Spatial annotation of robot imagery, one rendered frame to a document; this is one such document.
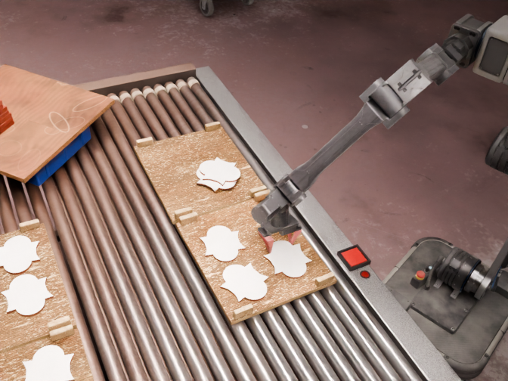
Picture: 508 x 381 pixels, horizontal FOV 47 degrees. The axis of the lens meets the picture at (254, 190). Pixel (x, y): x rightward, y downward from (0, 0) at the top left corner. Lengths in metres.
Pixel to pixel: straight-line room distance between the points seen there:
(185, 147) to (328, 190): 1.45
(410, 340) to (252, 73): 3.00
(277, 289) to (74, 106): 1.01
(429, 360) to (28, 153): 1.38
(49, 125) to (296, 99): 2.34
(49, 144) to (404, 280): 1.63
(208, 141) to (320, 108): 1.99
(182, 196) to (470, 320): 1.40
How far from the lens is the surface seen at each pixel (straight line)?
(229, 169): 2.03
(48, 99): 2.28
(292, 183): 1.63
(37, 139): 2.09
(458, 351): 2.62
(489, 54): 1.92
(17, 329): 1.70
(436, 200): 3.57
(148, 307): 1.70
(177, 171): 2.06
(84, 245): 1.87
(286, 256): 1.79
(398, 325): 1.75
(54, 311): 1.71
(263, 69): 4.45
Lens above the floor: 2.29
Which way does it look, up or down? 43 degrees down
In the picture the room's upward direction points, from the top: 5 degrees clockwise
